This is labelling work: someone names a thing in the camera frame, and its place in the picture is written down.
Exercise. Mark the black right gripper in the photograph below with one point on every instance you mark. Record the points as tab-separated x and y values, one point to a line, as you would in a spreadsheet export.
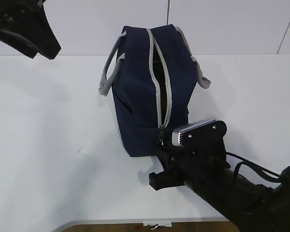
187	166

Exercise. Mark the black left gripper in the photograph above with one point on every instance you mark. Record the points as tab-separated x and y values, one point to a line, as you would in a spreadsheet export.
24	27

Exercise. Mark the navy blue lunch bag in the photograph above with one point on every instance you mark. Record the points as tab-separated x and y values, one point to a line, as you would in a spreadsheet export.
151	74

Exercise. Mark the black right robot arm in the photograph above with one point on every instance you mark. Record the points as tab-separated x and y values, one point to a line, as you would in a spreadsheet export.
251	207

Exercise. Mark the white tape scrap table edge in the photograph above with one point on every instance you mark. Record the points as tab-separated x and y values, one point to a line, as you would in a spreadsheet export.
154	225

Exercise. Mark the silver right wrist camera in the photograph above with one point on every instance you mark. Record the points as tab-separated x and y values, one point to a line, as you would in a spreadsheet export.
202	137

